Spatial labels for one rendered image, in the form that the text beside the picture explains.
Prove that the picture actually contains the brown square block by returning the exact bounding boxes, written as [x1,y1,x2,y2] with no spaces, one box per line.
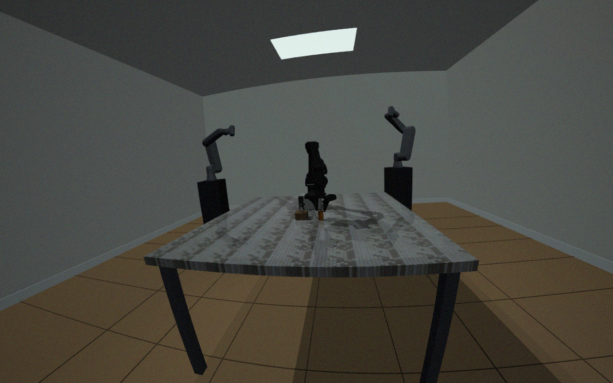
[295,210,308,220]

